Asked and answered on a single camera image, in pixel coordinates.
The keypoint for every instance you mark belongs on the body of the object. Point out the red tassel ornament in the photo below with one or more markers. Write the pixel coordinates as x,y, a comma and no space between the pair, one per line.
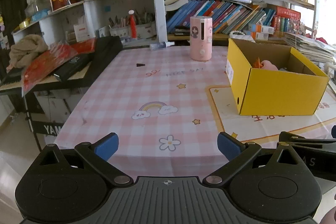
132,24

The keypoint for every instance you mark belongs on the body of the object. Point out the beige cloth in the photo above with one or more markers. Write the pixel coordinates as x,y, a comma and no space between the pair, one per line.
26,50

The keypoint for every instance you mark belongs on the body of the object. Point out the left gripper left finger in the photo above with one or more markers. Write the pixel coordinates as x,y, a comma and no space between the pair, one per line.
96,155

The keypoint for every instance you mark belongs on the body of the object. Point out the white quilted handbag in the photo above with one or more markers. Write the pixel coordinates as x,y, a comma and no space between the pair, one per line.
241,36

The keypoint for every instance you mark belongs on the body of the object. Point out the black Yamaha keyboard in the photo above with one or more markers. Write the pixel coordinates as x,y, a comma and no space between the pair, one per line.
106,49

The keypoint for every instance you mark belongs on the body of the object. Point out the yellow cardboard box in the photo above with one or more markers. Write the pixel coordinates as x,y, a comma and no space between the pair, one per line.
295,89

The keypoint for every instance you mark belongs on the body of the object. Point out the pink checkered tablecloth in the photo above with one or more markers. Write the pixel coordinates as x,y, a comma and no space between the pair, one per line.
168,114

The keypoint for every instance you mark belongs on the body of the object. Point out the stack of papers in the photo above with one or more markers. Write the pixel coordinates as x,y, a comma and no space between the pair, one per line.
314,50

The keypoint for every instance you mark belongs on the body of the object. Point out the person right hand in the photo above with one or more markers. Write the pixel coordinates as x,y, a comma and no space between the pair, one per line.
330,217

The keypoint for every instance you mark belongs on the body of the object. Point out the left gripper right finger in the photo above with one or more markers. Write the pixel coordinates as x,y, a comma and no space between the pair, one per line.
240,156

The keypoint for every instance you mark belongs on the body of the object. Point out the small spray bottle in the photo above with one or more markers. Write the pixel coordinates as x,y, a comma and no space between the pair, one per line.
161,45

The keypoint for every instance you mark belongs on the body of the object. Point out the pink cylindrical humidifier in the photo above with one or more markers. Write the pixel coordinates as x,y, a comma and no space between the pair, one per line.
201,38

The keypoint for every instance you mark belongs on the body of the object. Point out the pink plush chick toy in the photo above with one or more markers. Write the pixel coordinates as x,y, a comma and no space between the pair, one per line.
265,64

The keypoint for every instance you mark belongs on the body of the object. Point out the red plastic bag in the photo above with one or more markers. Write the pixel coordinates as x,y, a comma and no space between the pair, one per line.
52,59

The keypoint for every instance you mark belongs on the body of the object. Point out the orange white box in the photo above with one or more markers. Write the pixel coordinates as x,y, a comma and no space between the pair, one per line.
261,29

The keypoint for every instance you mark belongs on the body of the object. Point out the black long box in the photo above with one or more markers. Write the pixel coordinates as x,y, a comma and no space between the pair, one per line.
68,69

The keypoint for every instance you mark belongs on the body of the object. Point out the white pen holder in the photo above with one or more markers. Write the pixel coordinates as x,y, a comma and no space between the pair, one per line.
146,31

